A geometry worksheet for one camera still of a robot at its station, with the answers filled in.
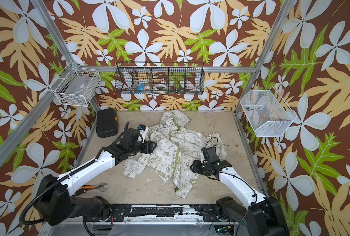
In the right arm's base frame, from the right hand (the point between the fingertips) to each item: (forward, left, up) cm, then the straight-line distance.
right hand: (192, 166), depth 85 cm
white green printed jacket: (+17, +8, -2) cm, 19 cm away
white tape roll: (+48, +20, +22) cm, 56 cm away
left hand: (+11, +23, +11) cm, 28 cm away
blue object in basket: (+44, +32, +25) cm, 60 cm away
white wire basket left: (+38, +69, +30) cm, 84 cm away
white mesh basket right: (+24, -43, +21) cm, 54 cm away
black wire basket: (+53, +18, +25) cm, 61 cm away
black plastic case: (+39, +64, -5) cm, 75 cm away
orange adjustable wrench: (-10, +53, -4) cm, 54 cm away
